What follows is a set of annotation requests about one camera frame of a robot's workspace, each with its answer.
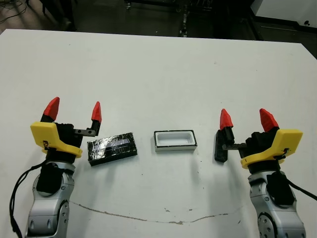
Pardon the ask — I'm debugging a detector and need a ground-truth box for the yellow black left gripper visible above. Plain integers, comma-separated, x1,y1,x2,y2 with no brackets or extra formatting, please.
30,97,102,164

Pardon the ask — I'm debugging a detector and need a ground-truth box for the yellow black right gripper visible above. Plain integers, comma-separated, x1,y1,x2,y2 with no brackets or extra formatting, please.
219,108,303,174

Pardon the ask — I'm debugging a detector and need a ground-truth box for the slim black camera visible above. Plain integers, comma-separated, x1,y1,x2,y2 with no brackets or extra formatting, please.
213,129,230,163

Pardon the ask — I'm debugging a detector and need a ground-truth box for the glossy black box lid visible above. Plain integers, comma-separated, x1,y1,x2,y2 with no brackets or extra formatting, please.
86,132,138,167

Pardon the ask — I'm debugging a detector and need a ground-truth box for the white camera box base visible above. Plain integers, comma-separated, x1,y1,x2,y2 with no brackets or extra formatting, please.
151,128,198,153

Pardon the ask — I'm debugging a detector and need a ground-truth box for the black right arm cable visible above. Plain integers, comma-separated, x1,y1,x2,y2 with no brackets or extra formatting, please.
284,173,317,202

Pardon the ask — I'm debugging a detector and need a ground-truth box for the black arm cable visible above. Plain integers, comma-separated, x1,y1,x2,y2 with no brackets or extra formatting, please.
9,165,48,238
284,173,317,202

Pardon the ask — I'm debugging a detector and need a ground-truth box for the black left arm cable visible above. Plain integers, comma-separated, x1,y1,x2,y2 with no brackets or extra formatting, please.
9,165,48,238

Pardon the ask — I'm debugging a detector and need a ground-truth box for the thin floor cable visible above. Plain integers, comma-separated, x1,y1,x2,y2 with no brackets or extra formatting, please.
0,0,28,24

